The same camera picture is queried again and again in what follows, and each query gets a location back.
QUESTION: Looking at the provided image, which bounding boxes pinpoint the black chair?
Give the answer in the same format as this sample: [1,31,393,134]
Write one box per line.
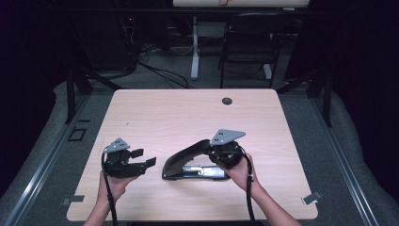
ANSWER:
[217,12,294,89]

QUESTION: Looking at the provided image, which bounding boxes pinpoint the metal floor rail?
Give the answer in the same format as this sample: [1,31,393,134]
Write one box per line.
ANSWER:
[2,93,92,226]
[309,93,381,226]

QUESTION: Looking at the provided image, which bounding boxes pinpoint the person's left hand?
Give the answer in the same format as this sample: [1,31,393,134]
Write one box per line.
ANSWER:
[97,170,139,203]

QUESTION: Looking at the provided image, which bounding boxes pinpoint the white desk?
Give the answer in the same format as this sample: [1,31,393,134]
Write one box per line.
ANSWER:
[172,0,311,81]

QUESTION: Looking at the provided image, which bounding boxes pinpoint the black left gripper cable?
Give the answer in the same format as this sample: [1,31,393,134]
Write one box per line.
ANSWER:
[101,152,120,226]

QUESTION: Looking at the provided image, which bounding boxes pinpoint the dark equipment cabinet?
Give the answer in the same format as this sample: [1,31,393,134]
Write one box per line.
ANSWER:
[73,12,139,72]

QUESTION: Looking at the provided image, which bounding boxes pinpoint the black metal stand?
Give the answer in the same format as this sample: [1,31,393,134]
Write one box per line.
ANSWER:
[63,60,124,125]
[276,64,334,128]

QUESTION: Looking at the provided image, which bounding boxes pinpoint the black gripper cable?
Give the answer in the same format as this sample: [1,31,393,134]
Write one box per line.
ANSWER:
[101,152,120,226]
[238,146,258,226]

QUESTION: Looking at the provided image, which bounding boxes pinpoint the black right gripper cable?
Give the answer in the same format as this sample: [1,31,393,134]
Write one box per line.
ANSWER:
[238,146,258,226]

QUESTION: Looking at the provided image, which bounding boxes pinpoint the grey table corner bracket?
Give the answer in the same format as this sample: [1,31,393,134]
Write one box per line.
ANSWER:
[300,189,324,206]
[60,194,86,207]

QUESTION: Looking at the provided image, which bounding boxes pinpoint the person's right hand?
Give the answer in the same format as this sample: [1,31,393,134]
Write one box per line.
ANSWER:
[218,153,262,193]

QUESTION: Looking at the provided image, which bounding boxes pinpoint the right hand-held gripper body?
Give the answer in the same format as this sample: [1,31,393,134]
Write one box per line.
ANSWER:
[206,128,247,170]

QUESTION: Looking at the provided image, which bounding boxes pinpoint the black floor outlet frame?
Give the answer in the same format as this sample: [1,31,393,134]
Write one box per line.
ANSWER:
[67,125,88,142]

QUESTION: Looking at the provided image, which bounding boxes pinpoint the black floor cables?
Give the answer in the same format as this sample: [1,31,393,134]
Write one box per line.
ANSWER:
[136,43,191,89]

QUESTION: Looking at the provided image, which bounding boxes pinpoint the large black stapler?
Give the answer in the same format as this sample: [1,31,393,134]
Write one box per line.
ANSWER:
[161,138,231,182]

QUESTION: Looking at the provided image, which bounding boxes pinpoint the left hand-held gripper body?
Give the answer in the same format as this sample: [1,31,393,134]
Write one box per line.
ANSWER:
[102,137,149,179]

